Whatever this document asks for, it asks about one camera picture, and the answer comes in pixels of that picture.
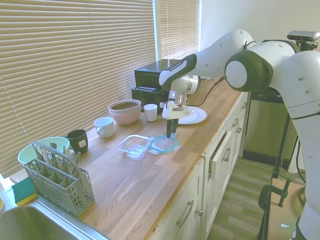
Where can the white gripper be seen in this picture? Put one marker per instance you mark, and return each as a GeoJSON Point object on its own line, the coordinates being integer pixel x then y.
{"type": "Point", "coordinates": [175, 111]}

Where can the clear lid teal rim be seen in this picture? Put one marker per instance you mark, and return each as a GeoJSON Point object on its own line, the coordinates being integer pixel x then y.
{"type": "Point", "coordinates": [163, 145]}

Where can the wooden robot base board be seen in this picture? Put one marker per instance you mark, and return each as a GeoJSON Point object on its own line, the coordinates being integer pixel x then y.
{"type": "Point", "coordinates": [282, 220]}

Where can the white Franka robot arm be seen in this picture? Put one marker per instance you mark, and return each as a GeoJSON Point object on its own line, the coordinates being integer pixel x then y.
{"type": "Point", "coordinates": [250, 67]}

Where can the clear glass food container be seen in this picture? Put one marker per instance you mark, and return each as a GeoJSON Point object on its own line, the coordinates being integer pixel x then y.
{"type": "Point", "coordinates": [132, 147]}

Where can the small white cup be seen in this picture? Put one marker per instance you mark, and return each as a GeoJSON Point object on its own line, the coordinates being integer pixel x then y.
{"type": "Point", "coordinates": [150, 113]}

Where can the white dinner plate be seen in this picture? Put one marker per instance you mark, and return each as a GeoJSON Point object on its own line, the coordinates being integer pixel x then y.
{"type": "Point", "coordinates": [196, 116]}

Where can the gray white bowl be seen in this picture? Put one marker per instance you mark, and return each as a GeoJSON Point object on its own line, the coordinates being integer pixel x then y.
{"type": "Point", "coordinates": [125, 106]}

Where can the black microwave oven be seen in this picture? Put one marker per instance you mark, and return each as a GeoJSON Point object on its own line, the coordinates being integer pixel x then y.
{"type": "Point", "coordinates": [155, 65]}

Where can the round metal cabinet knob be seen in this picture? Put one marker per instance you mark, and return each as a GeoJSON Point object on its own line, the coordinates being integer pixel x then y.
{"type": "Point", "coordinates": [199, 212]}
{"type": "Point", "coordinates": [239, 129]}

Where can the wide white mug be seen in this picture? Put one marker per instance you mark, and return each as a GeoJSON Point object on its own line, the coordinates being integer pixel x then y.
{"type": "Point", "coordinates": [105, 127]}

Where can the white kitchen base cabinet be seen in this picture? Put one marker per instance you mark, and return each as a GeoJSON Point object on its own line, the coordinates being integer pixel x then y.
{"type": "Point", "coordinates": [217, 195]}

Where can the stainless steel dishwasher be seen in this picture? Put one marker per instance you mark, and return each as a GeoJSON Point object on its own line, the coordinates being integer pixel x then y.
{"type": "Point", "coordinates": [265, 130]}

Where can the black cup with sticker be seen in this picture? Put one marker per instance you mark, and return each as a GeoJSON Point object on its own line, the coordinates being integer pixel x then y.
{"type": "Point", "coordinates": [78, 142]}

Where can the metal utensil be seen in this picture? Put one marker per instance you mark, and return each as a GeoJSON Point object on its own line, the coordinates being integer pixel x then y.
{"type": "Point", "coordinates": [78, 157]}

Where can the narrow beige window blinds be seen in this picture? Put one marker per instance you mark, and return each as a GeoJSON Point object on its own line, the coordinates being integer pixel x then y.
{"type": "Point", "coordinates": [180, 27]}

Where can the dark green clamp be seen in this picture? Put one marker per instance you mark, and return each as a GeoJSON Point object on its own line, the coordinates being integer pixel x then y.
{"type": "Point", "coordinates": [265, 192]}

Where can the wide beige window blinds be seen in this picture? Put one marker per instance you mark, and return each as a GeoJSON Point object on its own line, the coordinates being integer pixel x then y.
{"type": "Point", "coordinates": [75, 62]}

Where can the gray plastic cutlery basket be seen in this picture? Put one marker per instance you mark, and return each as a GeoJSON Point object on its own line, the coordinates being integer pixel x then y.
{"type": "Point", "coordinates": [62, 190]}

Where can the mint green bowl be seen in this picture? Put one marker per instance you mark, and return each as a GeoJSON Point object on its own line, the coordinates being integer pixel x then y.
{"type": "Point", "coordinates": [25, 156]}

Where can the green yellow sponge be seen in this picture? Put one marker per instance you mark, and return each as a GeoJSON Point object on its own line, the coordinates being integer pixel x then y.
{"type": "Point", "coordinates": [23, 192]}

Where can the stainless steel sink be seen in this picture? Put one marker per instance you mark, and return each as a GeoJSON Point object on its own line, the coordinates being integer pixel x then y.
{"type": "Point", "coordinates": [37, 225]}

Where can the yellow plastic item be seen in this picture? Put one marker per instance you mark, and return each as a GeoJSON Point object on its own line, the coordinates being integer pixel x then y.
{"type": "Point", "coordinates": [1, 205]}

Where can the black camera tripod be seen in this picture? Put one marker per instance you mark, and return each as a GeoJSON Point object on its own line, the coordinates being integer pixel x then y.
{"type": "Point", "coordinates": [281, 150]}

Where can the gray stereo camera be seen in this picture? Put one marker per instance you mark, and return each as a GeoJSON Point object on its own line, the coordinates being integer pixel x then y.
{"type": "Point", "coordinates": [303, 35]}

